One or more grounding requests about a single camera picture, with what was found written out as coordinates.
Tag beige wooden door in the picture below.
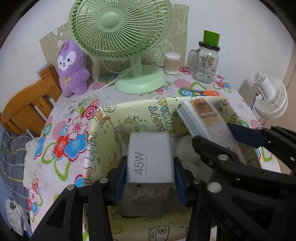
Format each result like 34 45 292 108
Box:
261 48 296 174

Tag white standing fan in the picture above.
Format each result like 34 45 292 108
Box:
253 71 288 120

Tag green desk fan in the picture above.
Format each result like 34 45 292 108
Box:
69 1 171 94

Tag white power strip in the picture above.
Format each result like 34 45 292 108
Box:
177 97 246 164

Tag white fan power cable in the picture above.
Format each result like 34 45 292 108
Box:
69 67 135 112

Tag yellow cartoon storage box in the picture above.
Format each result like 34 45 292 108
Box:
83 97 192 240

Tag green cup on jar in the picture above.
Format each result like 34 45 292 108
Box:
203 30 220 47

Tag beige patterned wall board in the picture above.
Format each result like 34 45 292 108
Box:
40 4 189 78

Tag white cloth on bed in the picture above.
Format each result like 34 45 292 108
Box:
5 198 32 236

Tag purple plush rabbit toy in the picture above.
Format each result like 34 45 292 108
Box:
57 39 90 97

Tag orange handled scissors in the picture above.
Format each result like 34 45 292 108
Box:
182 87 220 96

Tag cotton swab container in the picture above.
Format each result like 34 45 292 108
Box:
164 52 181 75

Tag floral tablecloth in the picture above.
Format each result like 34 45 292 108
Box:
23 69 282 235

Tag grey plaid bedding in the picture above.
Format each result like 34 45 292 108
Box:
1 131 32 212

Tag white round puck device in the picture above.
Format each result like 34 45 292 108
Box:
175 136 200 165

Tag glass mason jar mug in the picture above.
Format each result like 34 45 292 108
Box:
187 41 220 83

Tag white 45W charger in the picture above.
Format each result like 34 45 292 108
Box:
126 132 175 185

